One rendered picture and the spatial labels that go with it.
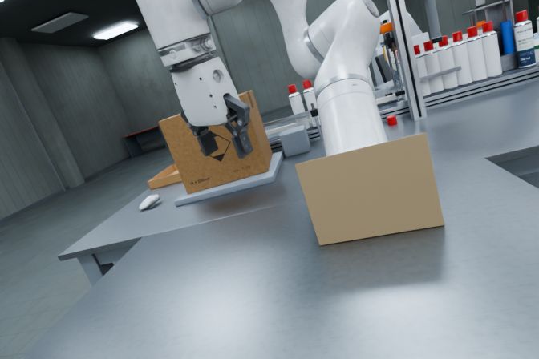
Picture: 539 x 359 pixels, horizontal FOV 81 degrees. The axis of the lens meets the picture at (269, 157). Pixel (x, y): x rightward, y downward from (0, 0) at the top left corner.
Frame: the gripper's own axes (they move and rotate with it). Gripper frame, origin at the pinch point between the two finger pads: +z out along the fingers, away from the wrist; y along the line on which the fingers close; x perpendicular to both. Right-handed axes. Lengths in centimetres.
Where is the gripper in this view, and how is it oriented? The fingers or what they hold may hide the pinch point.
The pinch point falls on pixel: (226, 149)
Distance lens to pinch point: 55.5
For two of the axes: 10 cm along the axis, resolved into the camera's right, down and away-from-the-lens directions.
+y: -7.4, -0.4, 6.7
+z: 2.9, 8.8, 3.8
